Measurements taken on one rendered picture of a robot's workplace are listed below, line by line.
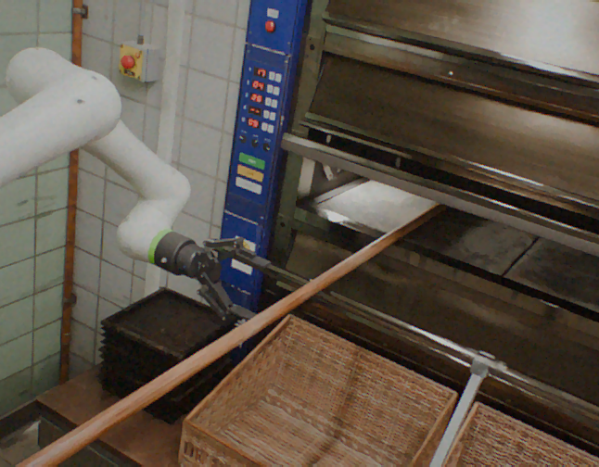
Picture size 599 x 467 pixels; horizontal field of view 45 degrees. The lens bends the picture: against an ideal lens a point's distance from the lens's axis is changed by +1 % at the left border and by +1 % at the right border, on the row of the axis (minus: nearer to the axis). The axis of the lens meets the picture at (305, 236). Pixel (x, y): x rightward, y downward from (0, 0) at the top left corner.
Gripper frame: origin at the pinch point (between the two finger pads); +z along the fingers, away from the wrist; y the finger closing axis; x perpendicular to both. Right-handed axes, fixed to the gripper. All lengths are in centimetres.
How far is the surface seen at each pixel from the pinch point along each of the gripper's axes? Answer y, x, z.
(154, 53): -31, -49, -78
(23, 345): 82, -33, -113
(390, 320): 1.5, -14.8, 26.0
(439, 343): 1.7, -14.7, 37.8
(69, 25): -31, -48, -113
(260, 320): -1.7, 12.3, 8.8
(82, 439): -1, 58, 9
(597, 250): -22, -37, 59
